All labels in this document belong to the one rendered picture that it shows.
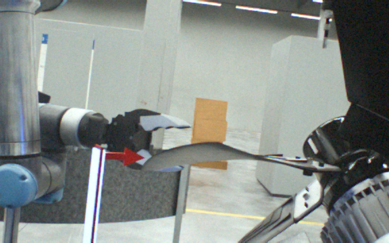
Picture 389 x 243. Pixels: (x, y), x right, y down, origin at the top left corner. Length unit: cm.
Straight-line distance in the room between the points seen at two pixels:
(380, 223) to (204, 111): 811
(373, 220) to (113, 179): 199
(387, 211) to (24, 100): 59
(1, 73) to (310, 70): 620
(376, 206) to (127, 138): 43
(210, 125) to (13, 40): 799
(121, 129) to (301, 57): 606
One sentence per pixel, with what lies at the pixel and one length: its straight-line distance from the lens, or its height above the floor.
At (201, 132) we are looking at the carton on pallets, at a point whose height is 62.
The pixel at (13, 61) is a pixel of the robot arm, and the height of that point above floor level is 129.
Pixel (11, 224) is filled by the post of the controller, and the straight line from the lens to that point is 117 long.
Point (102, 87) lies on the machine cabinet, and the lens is 675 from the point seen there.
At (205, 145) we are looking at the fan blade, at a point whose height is 121.
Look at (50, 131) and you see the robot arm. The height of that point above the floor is 117.
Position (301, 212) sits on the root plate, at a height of 109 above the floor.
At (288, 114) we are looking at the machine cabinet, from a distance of 681.
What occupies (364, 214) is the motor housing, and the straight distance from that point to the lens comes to 72.
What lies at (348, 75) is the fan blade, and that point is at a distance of 75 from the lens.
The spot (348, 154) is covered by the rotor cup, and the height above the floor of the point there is 120.
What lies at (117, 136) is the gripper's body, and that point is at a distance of 88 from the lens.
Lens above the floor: 127
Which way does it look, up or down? 3 degrees down
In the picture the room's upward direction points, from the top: 7 degrees clockwise
